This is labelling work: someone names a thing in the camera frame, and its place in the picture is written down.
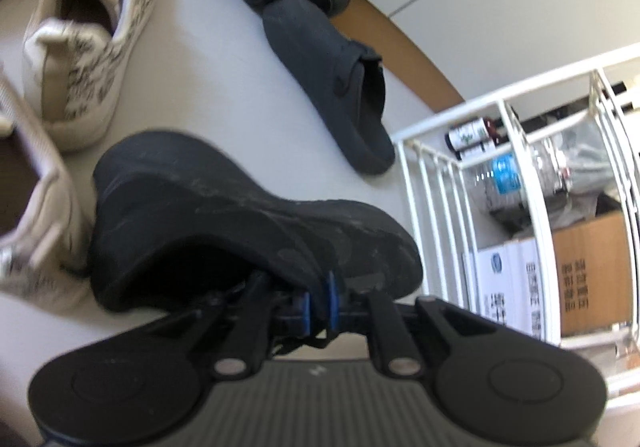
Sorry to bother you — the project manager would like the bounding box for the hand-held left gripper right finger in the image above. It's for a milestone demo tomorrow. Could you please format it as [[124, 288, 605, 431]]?
[[325, 271, 493, 375]]

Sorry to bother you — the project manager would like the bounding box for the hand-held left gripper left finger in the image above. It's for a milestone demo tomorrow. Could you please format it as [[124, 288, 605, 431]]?
[[150, 271, 312, 376]]

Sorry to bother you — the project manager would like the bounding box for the black mesh sneaker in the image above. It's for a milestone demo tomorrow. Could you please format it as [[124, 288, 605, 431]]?
[[87, 129, 423, 313]]

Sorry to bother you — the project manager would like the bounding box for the white metal shoe rack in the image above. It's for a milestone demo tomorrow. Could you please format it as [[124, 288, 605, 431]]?
[[395, 44, 640, 353]]

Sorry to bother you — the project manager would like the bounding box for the black strap clog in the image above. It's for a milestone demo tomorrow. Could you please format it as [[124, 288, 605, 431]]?
[[262, 0, 396, 175]]

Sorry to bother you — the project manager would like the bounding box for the white printed sneaker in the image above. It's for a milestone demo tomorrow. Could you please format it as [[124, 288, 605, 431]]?
[[0, 72, 93, 313], [22, 0, 161, 151]]

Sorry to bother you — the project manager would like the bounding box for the white printed carton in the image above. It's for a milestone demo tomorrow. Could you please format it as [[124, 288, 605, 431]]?
[[462, 237, 556, 338]]

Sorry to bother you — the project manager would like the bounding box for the dark glass bottle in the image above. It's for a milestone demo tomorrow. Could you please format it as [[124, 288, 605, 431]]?
[[457, 142, 501, 161]]

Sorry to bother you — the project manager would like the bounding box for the large clear water bottle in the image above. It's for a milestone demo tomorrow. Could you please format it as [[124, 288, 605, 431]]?
[[467, 134, 576, 212]]

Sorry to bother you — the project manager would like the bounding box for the dark bottle white label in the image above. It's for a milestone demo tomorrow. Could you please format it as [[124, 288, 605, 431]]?
[[446, 118, 503, 148]]

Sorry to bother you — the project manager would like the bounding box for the brown cardboard box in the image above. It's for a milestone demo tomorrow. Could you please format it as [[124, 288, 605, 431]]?
[[552, 212, 636, 335]]

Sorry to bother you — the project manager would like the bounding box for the grey plastic bag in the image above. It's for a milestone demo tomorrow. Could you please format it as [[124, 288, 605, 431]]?
[[560, 119, 626, 198]]

